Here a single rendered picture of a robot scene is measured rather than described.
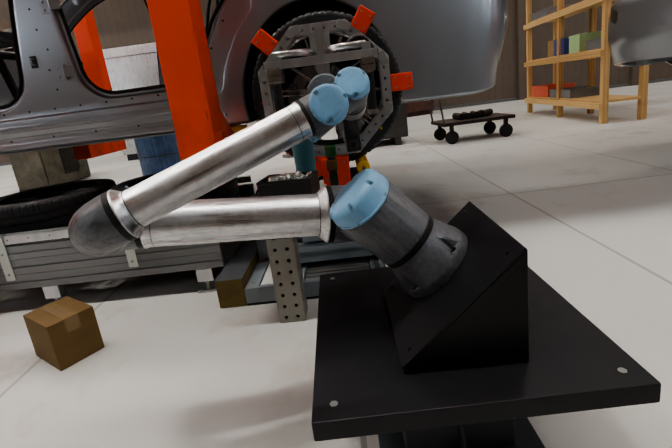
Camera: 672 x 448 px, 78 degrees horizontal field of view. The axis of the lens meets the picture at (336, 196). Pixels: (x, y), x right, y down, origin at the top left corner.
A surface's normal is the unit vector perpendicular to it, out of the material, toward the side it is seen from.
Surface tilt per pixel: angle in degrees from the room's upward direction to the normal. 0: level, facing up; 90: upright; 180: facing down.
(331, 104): 76
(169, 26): 90
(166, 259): 90
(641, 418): 0
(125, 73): 90
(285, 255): 90
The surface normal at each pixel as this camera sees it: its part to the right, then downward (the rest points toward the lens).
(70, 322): 0.82, 0.04
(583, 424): -0.12, -0.96
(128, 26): 0.01, 0.24
